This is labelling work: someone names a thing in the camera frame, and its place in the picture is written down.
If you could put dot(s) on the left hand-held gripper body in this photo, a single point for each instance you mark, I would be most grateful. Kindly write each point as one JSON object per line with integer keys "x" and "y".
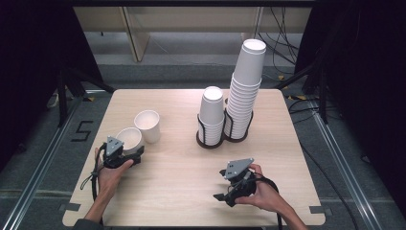
{"x": 113, "y": 148}

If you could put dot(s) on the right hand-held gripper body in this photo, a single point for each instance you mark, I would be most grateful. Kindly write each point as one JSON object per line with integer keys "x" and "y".
{"x": 237, "y": 167}

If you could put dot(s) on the white disposable paper cup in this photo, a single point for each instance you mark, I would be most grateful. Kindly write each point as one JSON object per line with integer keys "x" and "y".
{"x": 130, "y": 139}
{"x": 148, "y": 126}

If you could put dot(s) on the short stack of white cups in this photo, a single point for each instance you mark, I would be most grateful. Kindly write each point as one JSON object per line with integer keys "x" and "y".
{"x": 211, "y": 111}

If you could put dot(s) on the tall stack of white cups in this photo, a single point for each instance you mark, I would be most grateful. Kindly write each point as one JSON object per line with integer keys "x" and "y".
{"x": 245, "y": 96}

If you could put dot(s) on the person's left hand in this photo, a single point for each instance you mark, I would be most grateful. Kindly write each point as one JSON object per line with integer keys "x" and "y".
{"x": 110, "y": 179}

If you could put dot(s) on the person's right hand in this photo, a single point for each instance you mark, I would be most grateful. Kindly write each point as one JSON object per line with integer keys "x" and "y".
{"x": 265, "y": 196}

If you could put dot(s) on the black metal stand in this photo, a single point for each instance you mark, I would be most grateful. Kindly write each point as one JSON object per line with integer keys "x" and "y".
{"x": 62, "y": 99}
{"x": 323, "y": 96}

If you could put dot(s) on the person's dark sleeve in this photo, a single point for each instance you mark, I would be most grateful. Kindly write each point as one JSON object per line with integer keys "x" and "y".
{"x": 87, "y": 225}

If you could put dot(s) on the black tape strip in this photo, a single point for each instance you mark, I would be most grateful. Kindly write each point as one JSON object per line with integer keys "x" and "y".
{"x": 319, "y": 210}

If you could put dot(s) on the yellow floor tape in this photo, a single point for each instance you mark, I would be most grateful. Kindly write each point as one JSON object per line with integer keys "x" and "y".
{"x": 298, "y": 97}

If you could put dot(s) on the beige wooden cabinet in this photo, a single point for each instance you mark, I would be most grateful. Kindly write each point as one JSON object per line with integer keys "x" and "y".
{"x": 137, "y": 35}

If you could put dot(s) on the aluminium floor rail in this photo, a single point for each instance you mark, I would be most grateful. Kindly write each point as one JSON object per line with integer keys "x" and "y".
{"x": 344, "y": 166}
{"x": 41, "y": 169}

